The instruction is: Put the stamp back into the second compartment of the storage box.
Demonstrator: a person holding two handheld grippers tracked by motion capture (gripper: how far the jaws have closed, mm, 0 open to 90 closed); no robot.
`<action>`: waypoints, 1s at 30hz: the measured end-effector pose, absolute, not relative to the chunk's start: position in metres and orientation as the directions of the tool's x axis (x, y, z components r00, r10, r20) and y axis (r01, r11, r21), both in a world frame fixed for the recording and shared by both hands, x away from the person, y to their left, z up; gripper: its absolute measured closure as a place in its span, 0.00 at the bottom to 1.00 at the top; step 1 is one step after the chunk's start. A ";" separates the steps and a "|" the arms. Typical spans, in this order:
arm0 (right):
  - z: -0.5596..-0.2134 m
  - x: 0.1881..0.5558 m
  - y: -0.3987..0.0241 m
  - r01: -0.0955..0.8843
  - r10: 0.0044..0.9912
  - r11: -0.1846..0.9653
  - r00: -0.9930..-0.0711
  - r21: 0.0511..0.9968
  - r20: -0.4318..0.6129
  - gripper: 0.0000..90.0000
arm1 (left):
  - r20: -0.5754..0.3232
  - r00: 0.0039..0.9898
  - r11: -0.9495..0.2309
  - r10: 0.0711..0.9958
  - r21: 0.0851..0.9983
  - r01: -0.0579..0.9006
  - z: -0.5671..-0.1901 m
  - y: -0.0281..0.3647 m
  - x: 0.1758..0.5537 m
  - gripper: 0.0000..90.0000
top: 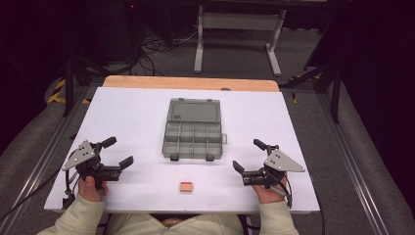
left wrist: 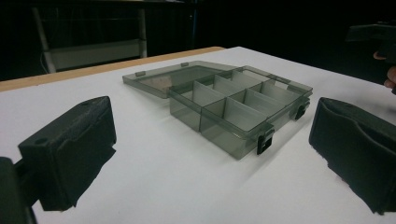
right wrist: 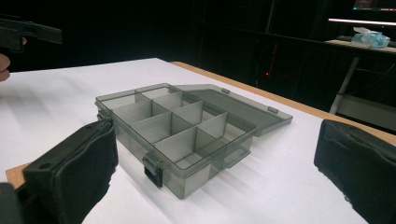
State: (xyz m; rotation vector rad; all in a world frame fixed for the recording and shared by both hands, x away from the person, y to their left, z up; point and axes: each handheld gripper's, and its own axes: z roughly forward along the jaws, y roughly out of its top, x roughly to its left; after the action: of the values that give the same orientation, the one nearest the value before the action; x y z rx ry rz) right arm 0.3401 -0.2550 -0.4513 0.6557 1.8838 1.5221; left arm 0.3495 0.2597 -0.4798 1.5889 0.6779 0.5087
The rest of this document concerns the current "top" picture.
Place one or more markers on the white table board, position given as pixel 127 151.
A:
pixel 130 114

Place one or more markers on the small wooden block red edge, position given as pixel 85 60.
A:
pixel 186 187

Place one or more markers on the white metal stand frame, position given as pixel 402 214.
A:
pixel 239 21

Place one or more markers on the person's lap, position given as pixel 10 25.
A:
pixel 195 226

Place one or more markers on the yellow black hazard tape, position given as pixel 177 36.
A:
pixel 57 93

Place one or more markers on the aluminium floor rail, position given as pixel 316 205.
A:
pixel 352 163
pixel 39 163

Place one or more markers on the grey plastic organizer box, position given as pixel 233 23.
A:
pixel 193 130

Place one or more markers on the black tripod stand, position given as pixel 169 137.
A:
pixel 69 84
pixel 335 94

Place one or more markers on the person's left hand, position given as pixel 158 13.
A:
pixel 88 191

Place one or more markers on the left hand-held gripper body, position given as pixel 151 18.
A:
pixel 85 156

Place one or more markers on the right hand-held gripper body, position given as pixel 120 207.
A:
pixel 280 162

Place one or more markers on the person's right hand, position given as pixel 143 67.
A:
pixel 272 196

